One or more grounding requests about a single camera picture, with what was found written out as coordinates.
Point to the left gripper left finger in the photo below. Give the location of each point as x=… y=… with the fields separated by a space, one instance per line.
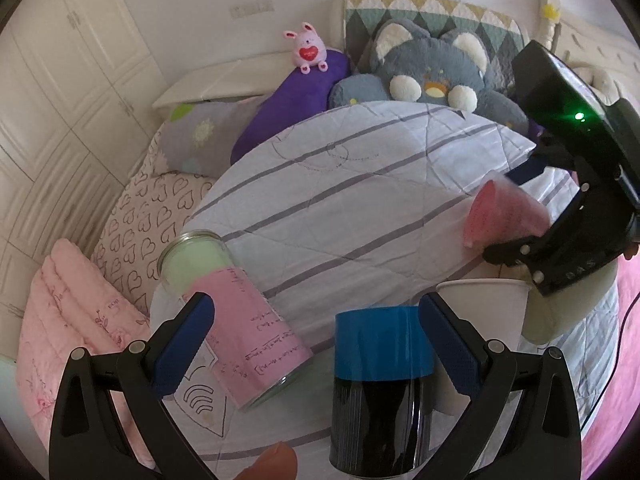
x=87 y=439

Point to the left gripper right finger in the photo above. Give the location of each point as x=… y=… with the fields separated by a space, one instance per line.
x=543 y=440

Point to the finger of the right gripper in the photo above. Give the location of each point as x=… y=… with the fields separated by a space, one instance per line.
x=530 y=169
x=525 y=250

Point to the pink plastic cup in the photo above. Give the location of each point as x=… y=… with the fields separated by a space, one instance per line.
x=501 y=211

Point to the white paper cup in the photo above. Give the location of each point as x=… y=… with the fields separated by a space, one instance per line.
x=496 y=308

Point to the pale green frosted cup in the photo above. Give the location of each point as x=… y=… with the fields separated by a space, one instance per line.
x=548 y=317

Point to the left hand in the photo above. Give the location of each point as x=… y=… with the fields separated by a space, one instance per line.
x=279 y=462

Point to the pink bed blanket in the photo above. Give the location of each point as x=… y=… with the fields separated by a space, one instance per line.
x=621 y=398

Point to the white plush toy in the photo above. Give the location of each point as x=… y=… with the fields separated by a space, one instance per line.
x=600 y=82

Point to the cream wooden headboard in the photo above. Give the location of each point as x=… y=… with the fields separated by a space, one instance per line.
x=572 y=38

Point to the folded pink blanket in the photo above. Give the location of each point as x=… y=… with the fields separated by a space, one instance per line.
x=70 y=305

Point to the black blue can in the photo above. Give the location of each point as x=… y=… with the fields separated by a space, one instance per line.
x=382 y=393

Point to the grey cat plush pillow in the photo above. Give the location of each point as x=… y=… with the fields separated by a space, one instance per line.
x=408 y=64

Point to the pink green labelled jar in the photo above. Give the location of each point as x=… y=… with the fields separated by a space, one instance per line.
x=254 y=349

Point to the diamond pattern quilted cushion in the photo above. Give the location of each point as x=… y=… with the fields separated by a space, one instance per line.
x=501 y=35

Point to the heart pattern bed sheet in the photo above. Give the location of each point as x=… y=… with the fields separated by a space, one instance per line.
x=150 y=213

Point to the purple pillow left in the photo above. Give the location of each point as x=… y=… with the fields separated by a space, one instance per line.
x=298 y=98

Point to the pink bunny toy left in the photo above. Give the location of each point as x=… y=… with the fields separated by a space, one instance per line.
x=309 y=50

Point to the cream bedside table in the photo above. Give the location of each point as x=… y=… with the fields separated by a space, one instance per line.
x=236 y=79

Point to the grey floral pillow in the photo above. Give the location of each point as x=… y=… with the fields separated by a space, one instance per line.
x=198 y=138

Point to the cream wardrobe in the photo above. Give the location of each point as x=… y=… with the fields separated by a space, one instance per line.
x=78 y=85

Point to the wall switch plate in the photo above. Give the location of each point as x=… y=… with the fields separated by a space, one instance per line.
x=245 y=10

